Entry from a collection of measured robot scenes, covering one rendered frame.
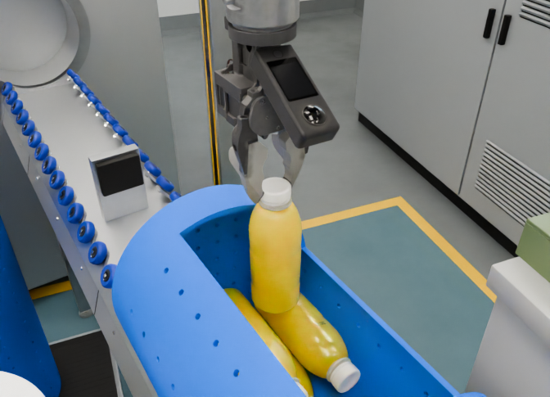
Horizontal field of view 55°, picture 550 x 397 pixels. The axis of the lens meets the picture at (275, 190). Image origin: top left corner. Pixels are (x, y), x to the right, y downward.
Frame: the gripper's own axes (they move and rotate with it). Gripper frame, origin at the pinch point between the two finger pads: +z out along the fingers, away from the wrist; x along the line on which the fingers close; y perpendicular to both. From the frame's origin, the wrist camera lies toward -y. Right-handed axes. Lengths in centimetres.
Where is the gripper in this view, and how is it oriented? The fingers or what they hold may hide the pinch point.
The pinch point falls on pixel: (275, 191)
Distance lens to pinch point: 64.9
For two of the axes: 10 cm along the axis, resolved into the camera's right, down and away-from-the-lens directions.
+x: -8.4, 3.2, -4.4
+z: 0.1, 8.2, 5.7
